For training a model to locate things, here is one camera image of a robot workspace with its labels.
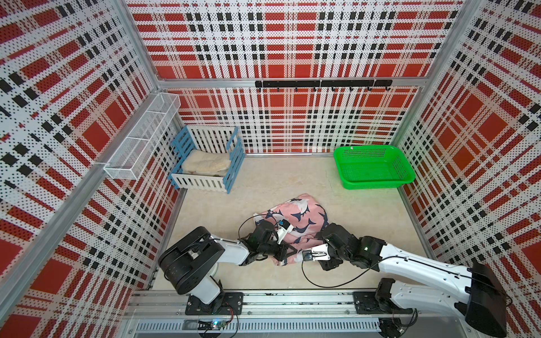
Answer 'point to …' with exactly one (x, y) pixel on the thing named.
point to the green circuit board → (211, 324)
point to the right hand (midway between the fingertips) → (323, 241)
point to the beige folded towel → (199, 162)
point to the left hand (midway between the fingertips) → (297, 250)
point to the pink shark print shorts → (307, 220)
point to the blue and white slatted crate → (213, 139)
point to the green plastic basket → (372, 167)
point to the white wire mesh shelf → (132, 158)
